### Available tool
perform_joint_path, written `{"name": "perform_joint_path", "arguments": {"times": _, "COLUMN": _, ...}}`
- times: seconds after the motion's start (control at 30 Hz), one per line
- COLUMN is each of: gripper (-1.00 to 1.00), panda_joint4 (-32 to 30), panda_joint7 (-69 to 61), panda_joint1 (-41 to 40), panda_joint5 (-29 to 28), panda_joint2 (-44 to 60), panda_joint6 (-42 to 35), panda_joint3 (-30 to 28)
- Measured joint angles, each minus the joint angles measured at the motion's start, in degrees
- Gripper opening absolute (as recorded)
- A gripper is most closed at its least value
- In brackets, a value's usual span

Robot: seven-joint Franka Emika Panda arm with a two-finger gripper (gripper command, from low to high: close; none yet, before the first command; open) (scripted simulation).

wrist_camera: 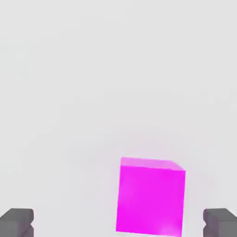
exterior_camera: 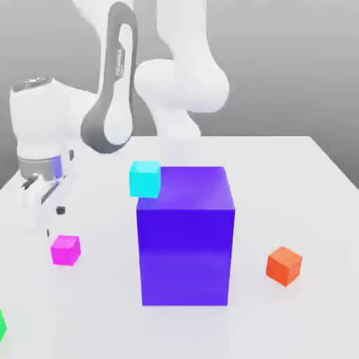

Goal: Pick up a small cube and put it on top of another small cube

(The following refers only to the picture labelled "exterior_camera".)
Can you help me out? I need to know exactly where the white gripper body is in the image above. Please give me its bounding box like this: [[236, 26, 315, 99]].
[[16, 167, 76, 235]]

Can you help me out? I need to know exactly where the small magenta cube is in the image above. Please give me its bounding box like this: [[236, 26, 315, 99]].
[[50, 234, 83, 267]]

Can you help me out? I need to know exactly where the small cyan cube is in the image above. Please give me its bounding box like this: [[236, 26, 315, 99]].
[[129, 161, 162, 199]]

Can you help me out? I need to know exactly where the small green cube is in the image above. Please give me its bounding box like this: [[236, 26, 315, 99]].
[[0, 308, 8, 341]]

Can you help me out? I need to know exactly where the small orange cube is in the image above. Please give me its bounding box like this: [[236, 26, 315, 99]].
[[265, 246, 304, 287]]

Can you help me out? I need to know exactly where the large purple box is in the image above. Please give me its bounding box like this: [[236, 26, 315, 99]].
[[136, 165, 236, 307]]

